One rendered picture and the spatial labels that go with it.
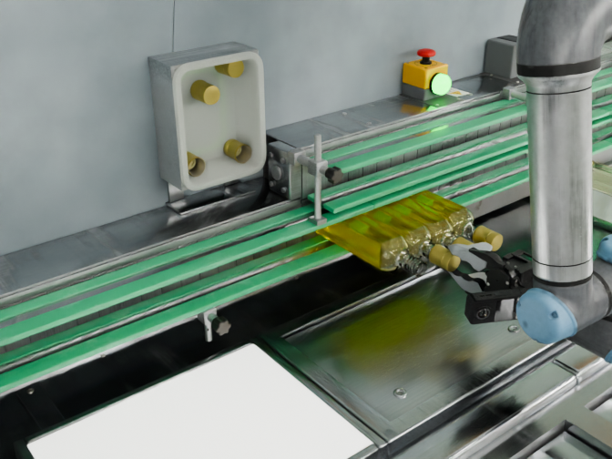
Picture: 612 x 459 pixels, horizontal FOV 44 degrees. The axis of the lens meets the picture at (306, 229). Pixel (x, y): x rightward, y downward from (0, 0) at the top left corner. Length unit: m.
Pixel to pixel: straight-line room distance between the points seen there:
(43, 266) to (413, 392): 0.62
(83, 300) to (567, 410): 0.77
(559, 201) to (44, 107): 0.78
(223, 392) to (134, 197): 0.39
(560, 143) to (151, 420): 0.71
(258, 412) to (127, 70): 0.59
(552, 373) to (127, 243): 0.74
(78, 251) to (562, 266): 0.75
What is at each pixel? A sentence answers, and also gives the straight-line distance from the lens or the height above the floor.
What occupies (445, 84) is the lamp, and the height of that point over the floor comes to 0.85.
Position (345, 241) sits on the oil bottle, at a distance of 1.40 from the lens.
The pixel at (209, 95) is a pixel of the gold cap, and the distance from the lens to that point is 1.31.
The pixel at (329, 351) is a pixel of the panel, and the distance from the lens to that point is 1.31.
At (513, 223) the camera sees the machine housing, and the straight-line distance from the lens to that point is 1.86.
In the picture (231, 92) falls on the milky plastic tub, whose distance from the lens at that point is 1.39.
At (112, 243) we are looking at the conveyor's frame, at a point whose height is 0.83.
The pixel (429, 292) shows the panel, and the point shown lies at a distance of 1.48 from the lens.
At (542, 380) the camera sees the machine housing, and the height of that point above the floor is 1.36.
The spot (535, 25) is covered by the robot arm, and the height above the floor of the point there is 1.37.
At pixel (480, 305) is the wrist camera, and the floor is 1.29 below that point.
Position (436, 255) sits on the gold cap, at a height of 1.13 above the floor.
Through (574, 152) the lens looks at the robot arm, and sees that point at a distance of 0.96.
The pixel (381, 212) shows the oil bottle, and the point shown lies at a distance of 1.43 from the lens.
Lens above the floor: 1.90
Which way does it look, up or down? 45 degrees down
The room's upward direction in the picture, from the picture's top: 120 degrees clockwise
